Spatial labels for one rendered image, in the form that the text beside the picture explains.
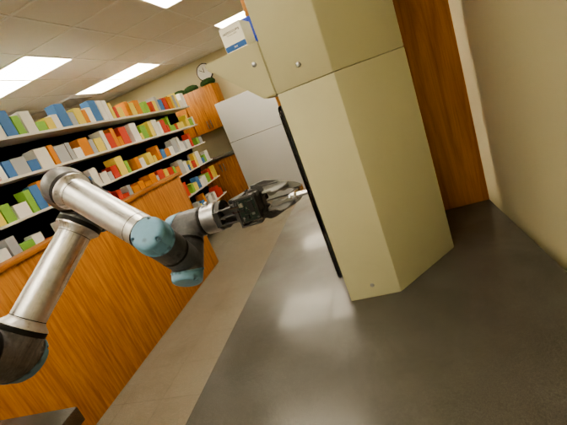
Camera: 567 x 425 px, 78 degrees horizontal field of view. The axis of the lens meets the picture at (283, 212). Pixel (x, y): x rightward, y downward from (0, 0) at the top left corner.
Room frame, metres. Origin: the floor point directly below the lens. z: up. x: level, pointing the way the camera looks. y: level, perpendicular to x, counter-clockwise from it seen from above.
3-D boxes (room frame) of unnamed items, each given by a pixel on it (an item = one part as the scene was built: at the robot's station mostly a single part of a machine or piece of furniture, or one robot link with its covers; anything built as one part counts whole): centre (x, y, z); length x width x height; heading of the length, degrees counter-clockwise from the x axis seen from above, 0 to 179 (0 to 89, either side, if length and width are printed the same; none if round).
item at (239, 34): (0.80, -0.04, 1.54); 0.05 x 0.05 x 0.06; 63
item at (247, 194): (0.83, 0.09, 1.20); 0.12 x 0.09 x 0.08; 72
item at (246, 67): (0.86, -0.07, 1.46); 0.32 x 0.12 x 0.10; 162
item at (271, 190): (0.80, -0.01, 1.22); 0.09 x 0.06 x 0.03; 72
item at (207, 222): (0.86, 0.16, 1.20); 0.08 x 0.05 x 0.08; 162
